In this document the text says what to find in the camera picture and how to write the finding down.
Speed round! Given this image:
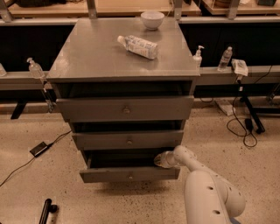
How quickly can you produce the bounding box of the black stand leg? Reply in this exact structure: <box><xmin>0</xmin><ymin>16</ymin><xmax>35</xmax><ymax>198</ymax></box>
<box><xmin>10</xmin><ymin>101</ymin><xmax>27</xmax><ymax>120</ymax></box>
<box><xmin>241</xmin><ymin>95</ymin><xmax>265</xmax><ymax>134</ymax></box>

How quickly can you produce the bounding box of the grey bench rail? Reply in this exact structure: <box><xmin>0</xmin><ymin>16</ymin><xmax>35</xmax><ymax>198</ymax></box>
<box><xmin>0</xmin><ymin>66</ymin><xmax>280</xmax><ymax>90</ymax></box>

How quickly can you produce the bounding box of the black handle object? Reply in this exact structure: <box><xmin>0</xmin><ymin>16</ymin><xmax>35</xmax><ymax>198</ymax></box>
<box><xmin>38</xmin><ymin>199</ymin><xmax>58</xmax><ymax>224</ymax></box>

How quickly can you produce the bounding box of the white ceramic bowl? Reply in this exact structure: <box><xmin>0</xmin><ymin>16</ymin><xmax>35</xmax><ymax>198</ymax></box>
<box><xmin>140</xmin><ymin>10</ymin><xmax>165</xmax><ymax>30</ymax></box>

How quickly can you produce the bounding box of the black cable loop right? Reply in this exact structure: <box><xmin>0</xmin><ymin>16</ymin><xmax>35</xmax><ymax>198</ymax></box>
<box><xmin>226</xmin><ymin>64</ymin><xmax>274</xmax><ymax>149</ymax></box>

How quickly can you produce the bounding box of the black stand leg right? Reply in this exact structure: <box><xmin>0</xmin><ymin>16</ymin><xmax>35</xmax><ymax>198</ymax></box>
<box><xmin>241</xmin><ymin>95</ymin><xmax>265</xmax><ymax>134</ymax></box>

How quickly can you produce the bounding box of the standing clear water bottle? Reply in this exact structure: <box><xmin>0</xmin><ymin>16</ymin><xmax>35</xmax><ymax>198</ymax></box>
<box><xmin>218</xmin><ymin>46</ymin><xmax>233</xmax><ymax>72</ymax></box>

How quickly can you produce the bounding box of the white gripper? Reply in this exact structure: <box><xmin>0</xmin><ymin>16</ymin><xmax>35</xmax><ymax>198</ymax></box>
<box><xmin>154</xmin><ymin>151</ymin><xmax>177</xmax><ymax>168</ymax></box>

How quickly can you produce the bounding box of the grey middle drawer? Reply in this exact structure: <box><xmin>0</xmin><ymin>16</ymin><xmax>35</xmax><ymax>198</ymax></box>
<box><xmin>73</xmin><ymin>130</ymin><xmax>184</xmax><ymax>151</ymax></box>

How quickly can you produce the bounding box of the grey drawer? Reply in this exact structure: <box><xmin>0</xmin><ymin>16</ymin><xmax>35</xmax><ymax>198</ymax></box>
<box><xmin>57</xmin><ymin>96</ymin><xmax>193</xmax><ymax>123</ymax></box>
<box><xmin>73</xmin><ymin>130</ymin><xmax>184</xmax><ymax>151</ymax></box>
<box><xmin>80</xmin><ymin>148</ymin><xmax>180</xmax><ymax>183</ymax></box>

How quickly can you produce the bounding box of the flat paper on floor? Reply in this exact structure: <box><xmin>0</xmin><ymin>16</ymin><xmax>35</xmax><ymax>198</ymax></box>
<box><xmin>215</xmin><ymin>99</ymin><xmax>235</xmax><ymax>116</ymax></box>

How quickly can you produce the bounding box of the grey drawer cabinet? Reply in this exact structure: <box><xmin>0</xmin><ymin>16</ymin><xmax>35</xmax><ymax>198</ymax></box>
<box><xmin>45</xmin><ymin>17</ymin><xmax>201</xmax><ymax>176</ymax></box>

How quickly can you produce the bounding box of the white pump dispenser bottle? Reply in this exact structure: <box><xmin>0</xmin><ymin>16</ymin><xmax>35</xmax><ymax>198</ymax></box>
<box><xmin>192</xmin><ymin>45</ymin><xmax>203</xmax><ymax>68</ymax></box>

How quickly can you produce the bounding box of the clear pump bottle left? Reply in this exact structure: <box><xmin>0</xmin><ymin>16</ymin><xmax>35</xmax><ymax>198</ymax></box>
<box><xmin>27</xmin><ymin>58</ymin><xmax>45</xmax><ymax>79</ymax></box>

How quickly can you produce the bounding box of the black power adapter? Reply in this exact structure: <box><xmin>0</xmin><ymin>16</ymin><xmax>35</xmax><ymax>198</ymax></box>
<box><xmin>30</xmin><ymin>142</ymin><xmax>48</xmax><ymax>158</ymax></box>

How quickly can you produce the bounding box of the black stand leg left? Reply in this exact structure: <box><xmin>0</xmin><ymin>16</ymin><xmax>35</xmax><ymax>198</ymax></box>
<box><xmin>10</xmin><ymin>101</ymin><xmax>27</xmax><ymax>120</ymax></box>

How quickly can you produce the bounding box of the black adapter cable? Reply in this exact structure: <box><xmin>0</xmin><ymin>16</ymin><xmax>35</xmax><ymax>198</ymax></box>
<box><xmin>0</xmin><ymin>129</ymin><xmax>73</xmax><ymax>188</ymax></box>

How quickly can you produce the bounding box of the lying plastic water bottle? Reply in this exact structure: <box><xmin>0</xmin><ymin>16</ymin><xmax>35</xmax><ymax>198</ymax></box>
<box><xmin>117</xmin><ymin>35</ymin><xmax>158</xmax><ymax>60</ymax></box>

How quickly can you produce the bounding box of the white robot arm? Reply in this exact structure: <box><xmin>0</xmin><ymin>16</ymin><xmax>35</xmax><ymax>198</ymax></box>
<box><xmin>154</xmin><ymin>145</ymin><xmax>246</xmax><ymax>224</ymax></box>

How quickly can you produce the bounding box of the white crumpled packet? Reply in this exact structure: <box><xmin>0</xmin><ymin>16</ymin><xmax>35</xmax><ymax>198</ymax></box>
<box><xmin>231</xmin><ymin>59</ymin><xmax>249</xmax><ymax>76</ymax></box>

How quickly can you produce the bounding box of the grey top drawer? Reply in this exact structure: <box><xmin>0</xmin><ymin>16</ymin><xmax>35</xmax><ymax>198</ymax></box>
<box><xmin>57</xmin><ymin>96</ymin><xmax>193</xmax><ymax>123</ymax></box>

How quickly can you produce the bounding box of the grey bottom drawer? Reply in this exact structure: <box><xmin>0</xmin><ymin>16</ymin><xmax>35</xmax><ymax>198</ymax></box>
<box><xmin>80</xmin><ymin>148</ymin><xmax>180</xmax><ymax>183</ymax></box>

